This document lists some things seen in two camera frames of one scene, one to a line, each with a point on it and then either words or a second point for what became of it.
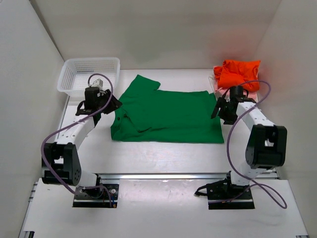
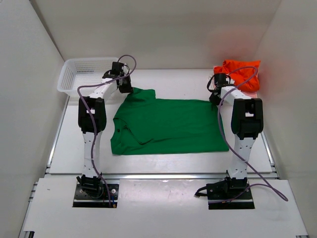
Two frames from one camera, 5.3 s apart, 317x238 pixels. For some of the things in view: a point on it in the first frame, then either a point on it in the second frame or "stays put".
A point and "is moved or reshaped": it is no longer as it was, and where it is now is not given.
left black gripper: x=115 y=103 -> x=129 y=89
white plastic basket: x=76 y=74 stays put
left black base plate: x=100 y=197 stays put
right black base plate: x=222 y=195 stays put
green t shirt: x=152 y=115 is moved or reshaped
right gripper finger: x=217 y=107 -> x=215 y=99
